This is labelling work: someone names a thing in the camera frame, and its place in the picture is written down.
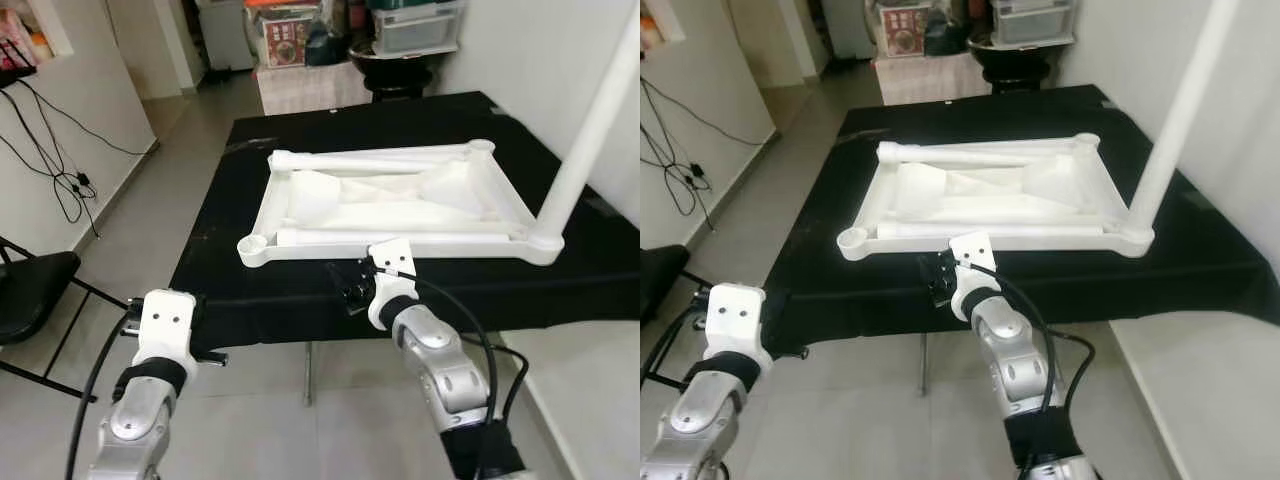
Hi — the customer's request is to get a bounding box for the white plastic table leg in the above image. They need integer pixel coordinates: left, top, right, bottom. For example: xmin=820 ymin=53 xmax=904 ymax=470
xmin=875 ymin=220 xmax=1106 ymax=241
xmin=876 ymin=142 xmax=1076 ymax=166
xmin=905 ymin=136 xmax=1096 ymax=149
xmin=268 ymin=150 xmax=471 ymax=173
xmin=528 ymin=8 xmax=641 ymax=251
xmin=275 ymin=225 xmax=521 ymax=246
xmin=300 ymin=143 xmax=491 ymax=156
xmin=1125 ymin=0 xmax=1241 ymax=246

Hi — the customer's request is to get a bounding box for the white plastic table top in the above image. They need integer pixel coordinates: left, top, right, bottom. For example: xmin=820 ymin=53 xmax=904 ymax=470
xmin=836 ymin=132 xmax=1156 ymax=261
xmin=237 ymin=140 xmax=566 ymax=268

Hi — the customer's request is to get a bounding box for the black tablecloth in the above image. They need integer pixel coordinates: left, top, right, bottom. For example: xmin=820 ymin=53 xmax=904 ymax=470
xmin=765 ymin=85 xmax=1280 ymax=346
xmin=168 ymin=90 xmax=641 ymax=351

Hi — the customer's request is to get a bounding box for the black folding chair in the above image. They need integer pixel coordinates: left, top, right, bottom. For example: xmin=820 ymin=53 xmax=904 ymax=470
xmin=0 ymin=235 xmax=136 ymax=403
xmin=640 ymin=243 xmax=701 ymax=391

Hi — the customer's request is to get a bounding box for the white cloth covered bench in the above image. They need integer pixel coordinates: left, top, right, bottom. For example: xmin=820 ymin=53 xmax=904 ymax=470
xmin=256 ymin=62 xmax=373 ymax=117
xmin=875 ymin=52 xmax=991 ymax=106

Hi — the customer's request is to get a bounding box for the black round stool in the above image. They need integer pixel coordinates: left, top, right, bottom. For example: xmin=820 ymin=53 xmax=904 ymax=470
xmin=348 ymin=40 xmax=436 ymax=104
xmin=968 ymin=35 xmax=1061 ymax=96

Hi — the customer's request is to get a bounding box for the black bag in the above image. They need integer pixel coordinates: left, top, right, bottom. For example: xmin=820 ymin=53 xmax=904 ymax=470
xmin=922 ymin=5 xmax=971 ymax=56
xmin=303 ymin=8 xmax=353 ymax=67

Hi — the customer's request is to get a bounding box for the red printed box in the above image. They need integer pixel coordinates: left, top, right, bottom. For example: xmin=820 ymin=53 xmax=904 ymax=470
xmin=872 ymin=0 xmax=941 ymax=58
xmin=243 ymin=0 xmax=323 ymax=69

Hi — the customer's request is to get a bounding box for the clear plastic storage bin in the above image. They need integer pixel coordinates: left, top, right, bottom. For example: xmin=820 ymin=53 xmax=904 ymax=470
xmin=372 ymin=0 xmax=469 ymax=58
xmin=990 ymin=0 xmax=1079 ymax=48

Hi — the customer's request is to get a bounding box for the grey cabinet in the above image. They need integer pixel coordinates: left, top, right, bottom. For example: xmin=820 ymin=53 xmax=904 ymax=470
xmin=195 ymin=0 xmax=256 ymax=73
xmin=822 ymin=0 xmax=879 ymax=61

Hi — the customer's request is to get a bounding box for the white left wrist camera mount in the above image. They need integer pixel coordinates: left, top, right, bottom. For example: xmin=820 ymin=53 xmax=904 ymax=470
xmin=704 ymin=283 xmax=773 ymax=378
xmin=133 ymin=289 xmax=199 ymax=373

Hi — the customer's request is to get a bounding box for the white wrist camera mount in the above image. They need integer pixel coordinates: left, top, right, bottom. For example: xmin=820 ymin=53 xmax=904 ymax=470
xmin=704 ymin=283 xmax=773 ymax=378
xmin=367 ymin=237 xmax=419 ymax=329
xmin=133 ymin=289 xmax=199 ymax=373
xmin=948 ymin=231 xmax=1001 ymax=323

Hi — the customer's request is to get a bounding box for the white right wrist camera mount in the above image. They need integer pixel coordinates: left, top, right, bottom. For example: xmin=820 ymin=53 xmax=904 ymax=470
xmin=367 ymin=237 xmax=419 ymax=329
xmin=948 ymin=231 xmax=1001 ymax=323

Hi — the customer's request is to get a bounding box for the black power cable with adapter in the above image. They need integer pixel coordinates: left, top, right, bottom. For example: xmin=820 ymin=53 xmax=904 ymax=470
xmin=0 ymin=75 xmax=151 ymax=236
xmin=640 ymin=75 xmax=776 ymax=216

